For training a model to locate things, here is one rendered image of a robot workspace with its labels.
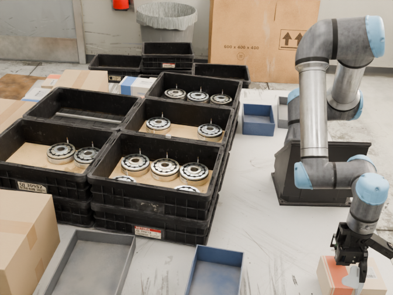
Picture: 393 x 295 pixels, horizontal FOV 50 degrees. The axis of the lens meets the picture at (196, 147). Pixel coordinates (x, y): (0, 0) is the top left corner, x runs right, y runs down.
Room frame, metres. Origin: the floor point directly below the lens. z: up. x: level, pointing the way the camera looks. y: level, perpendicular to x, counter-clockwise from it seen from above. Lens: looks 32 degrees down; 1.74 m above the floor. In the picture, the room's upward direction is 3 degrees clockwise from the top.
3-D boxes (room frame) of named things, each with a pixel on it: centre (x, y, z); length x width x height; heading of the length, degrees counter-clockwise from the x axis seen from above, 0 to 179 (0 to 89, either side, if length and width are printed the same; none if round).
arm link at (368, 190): (0.86, -0.45, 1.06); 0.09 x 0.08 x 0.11; 172
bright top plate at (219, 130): (1.52, -0.05, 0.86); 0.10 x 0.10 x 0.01
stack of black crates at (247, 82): (2.81, -0.15, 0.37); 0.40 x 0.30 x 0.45; 90
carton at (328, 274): (0.86, -0.47, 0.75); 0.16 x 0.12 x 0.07; 90
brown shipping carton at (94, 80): (1.94, 0.59, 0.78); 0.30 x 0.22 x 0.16; 1
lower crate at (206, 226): (1.18, 0.12, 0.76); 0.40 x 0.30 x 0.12; 80
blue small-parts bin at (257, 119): (1.87, -0.30, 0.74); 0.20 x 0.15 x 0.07; 178
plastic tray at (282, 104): (1.97, -0.51, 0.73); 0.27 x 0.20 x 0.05; 173
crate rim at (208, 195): (1.18, 0.12, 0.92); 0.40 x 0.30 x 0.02; 80
